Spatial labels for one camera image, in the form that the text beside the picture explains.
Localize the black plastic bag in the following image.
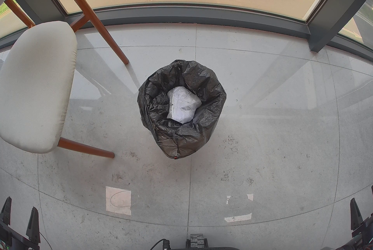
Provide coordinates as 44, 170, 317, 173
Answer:
137, 60, 227, 160

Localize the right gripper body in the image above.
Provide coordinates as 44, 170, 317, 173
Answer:
351, 217, 373, 243

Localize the window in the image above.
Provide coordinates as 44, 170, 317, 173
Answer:
0, 0, 373, 62

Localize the white cushioned wooden chair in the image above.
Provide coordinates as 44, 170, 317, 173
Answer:
0, 0, 129, 159

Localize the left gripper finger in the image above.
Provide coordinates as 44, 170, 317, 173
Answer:
0, 196, 13, 224
26, 207, 41, 244

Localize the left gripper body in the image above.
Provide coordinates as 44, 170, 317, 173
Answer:
0, 220, 40, 250

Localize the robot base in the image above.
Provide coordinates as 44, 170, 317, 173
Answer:
175, 234, 240, 250

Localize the black cable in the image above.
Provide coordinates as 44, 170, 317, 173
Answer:
38, 231, 49, 250
150, 239, 170, 250

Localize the white plastic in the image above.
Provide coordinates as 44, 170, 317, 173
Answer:
167, 86, 202, 124

